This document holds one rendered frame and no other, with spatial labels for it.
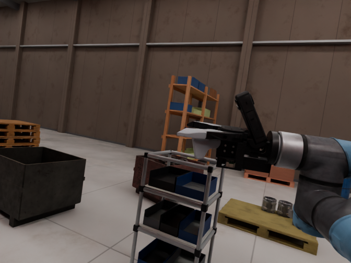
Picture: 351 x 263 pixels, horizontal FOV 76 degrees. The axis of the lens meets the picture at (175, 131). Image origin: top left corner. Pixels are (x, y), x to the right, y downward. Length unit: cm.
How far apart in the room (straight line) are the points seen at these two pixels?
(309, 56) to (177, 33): 453
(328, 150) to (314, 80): 737
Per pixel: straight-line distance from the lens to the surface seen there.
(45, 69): 1355
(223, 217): 322
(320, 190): 52
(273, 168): 658
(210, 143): 45
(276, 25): 839
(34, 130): 540
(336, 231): 41
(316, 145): 51
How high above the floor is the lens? 124
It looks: 2 degrees down
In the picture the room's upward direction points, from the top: 8 degrees clockwise
